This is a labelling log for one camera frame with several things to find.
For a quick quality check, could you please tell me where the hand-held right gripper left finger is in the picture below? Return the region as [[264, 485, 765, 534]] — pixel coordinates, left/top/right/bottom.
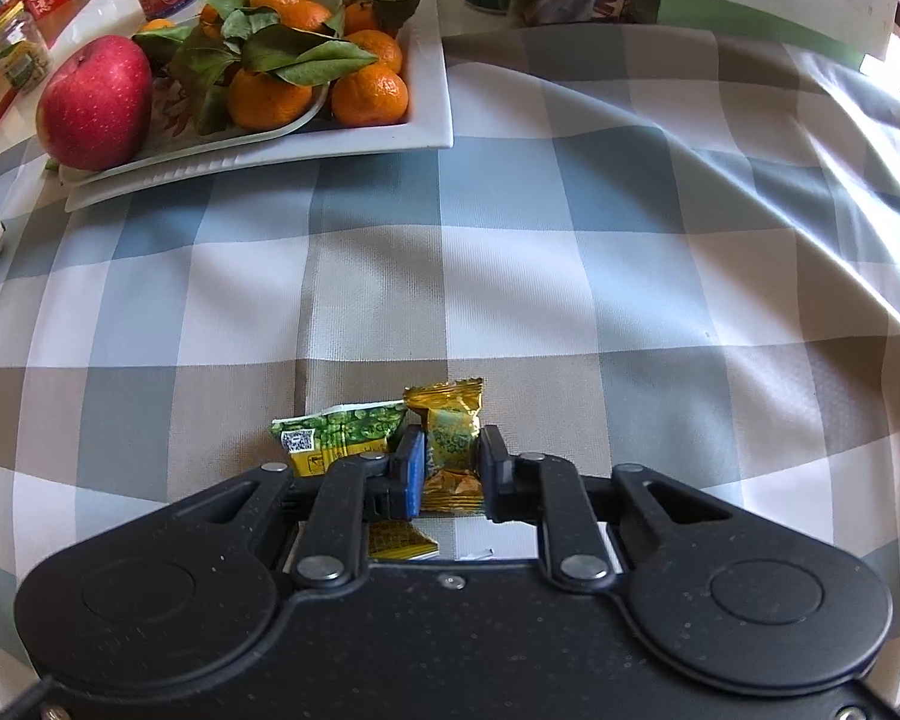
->
[[172, 427, 426, 590]]

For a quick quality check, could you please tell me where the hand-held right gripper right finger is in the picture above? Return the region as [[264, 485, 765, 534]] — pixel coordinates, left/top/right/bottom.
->
[[478, 426, 732, 590]]

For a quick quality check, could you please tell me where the gold yellow snack packet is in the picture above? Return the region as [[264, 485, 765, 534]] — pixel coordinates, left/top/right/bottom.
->
[[366, 519, 440, 562], [403, 379, 487, 515]]

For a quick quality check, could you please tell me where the green snack packet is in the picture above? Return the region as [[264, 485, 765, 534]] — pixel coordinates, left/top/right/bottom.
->
[[271, 401, 408, 477]]

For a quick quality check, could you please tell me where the checkered tablecloth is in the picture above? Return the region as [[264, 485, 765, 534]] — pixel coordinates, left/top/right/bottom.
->
[[0, 22, 900, 720]]

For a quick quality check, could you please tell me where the pile of leafy mandarins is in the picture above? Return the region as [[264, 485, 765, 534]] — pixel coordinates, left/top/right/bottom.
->
[[133, 0, 426, 137]]

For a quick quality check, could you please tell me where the white oval dish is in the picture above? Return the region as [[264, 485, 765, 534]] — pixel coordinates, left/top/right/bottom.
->
[[45, 82, 331, 185]]

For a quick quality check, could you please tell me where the white rectangular plate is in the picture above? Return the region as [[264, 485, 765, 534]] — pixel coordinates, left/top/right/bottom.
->
[[64, 0, 455, 212]]

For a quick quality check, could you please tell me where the red apple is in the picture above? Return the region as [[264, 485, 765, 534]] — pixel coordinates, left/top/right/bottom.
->
[[36, 35, 155, 172]]

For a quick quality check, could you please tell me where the small clear labelled jar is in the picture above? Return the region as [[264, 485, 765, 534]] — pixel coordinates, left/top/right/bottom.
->
[[0, 1, 52, 95]]

